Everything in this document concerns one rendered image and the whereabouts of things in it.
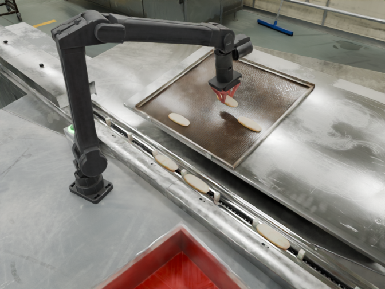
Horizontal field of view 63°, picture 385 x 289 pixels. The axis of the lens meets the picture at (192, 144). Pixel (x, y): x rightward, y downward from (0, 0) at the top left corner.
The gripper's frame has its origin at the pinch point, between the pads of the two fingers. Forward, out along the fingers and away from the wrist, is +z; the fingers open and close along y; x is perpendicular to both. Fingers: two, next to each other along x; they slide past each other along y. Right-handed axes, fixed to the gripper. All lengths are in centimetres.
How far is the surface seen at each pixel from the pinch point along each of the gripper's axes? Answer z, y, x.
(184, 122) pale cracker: 4.4, -16.2, 5.6
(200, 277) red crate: 6, -47, -39
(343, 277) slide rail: 8, -21, -62
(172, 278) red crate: 5, -53, -35
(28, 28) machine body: 15, -26, 165
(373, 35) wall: 149, 311, 83
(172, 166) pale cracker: 6.3, -30.6, -5.7
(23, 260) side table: 1, -80, -6
